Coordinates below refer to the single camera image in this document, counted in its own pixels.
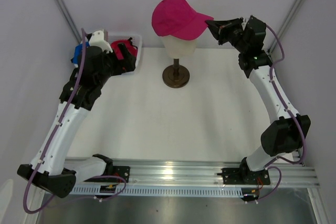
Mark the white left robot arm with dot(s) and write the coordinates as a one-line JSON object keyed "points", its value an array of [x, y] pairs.
{"points": [[94, 67]]}

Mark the blue cap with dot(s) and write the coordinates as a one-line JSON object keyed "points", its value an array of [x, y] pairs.
{"points": [[75, 60]]}

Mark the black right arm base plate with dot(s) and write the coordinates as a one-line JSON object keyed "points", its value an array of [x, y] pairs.
{"points": [[240, 176]]}

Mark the white slotted cable duct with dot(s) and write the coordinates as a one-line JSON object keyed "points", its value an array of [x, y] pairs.
{"points": [[165, 191]]}

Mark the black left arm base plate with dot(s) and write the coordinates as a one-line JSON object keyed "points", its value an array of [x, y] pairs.
{"points": [[120, 171]]}

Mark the brown round mannequin stand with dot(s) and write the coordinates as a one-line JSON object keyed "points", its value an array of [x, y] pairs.
{"points": [[176, 75]]}

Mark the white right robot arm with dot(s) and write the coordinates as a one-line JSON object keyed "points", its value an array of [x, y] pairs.
{"points": [[288, 128]]}

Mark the cream mannequin head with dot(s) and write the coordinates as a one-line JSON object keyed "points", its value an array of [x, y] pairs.
{"points": [[178, 48]]}

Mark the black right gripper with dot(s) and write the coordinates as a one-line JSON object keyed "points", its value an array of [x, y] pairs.
{"points": [[220, 29]]}

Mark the aluminium mounting rail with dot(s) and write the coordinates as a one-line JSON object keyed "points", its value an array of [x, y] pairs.
{"points": [[205, 174]]}

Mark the pink cap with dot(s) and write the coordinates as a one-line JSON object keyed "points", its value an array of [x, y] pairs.
{"points": [[178, 19], [132, 49]]}

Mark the white plastic mesh basket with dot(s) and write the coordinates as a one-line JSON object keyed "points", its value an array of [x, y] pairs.
{"points": [[136, 39]]}

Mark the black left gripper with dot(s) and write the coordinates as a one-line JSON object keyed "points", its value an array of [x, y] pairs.
{"points": [[122, 65]]}

